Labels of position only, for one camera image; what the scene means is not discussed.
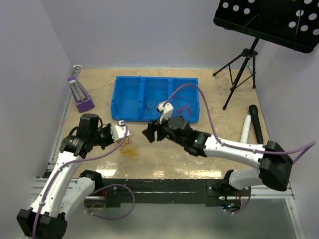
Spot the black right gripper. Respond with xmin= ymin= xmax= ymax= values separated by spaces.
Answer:
xmin=143 ymin=112 xmax=186 ymax=146

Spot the coloured cable bundle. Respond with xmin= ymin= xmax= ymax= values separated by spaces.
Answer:
xmin=117 ymin=131 xmax=140 ymax=161

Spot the dark blue cable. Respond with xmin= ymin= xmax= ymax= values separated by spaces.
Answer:
xmin=145 ymin=94 xmax=161 ymax=118

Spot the red cable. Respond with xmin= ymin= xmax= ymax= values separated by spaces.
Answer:
xmin=173 ymin=96 xmax=194 ymax=119

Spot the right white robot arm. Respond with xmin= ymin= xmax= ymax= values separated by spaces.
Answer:
xmin=142 ymin=117 xmax=293 ymax=196

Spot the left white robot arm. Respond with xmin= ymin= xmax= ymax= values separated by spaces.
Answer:
xmin=16 ymin=114 xmax=130 ymax=239

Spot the blue three-compartment bin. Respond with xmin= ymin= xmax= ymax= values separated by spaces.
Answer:
xmin=111 ymin=76 xmax=200 ymax=123

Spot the purple metronome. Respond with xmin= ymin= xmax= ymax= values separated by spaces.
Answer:
xmin=67 ymin=77 xmax=95 ymax=113

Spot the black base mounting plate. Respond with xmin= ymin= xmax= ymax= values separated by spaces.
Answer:
xmin=93 ymin=178 xmax=250 ymax=208

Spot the white plastic tube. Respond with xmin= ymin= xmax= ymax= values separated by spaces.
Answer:
xmin=239 ymin=115 xmax=251 ymax=143

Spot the black microphone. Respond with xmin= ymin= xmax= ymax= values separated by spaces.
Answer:
xmin=249 ymin=105 xmax=264 ymax=144

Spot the black music stand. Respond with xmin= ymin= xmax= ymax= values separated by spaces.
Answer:
xmin=212 ymin=0 xmax=319 ymax=110

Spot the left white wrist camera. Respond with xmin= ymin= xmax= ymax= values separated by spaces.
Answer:
xmin=110 ymin=120 xmax=130 ymax=142

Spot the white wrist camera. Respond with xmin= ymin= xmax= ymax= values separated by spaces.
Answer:
xmin=157 ymin=102 xmax=174 ymax=124
xmin=110 ymin=120 xmax=130 ymax=142

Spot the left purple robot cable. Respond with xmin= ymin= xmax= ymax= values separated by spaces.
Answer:
xmin=31 ymin=121 xmax=129 ymax=239

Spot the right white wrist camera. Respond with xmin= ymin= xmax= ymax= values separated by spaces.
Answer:
xmin=157 ymin=102 xmax=174 ymax=124

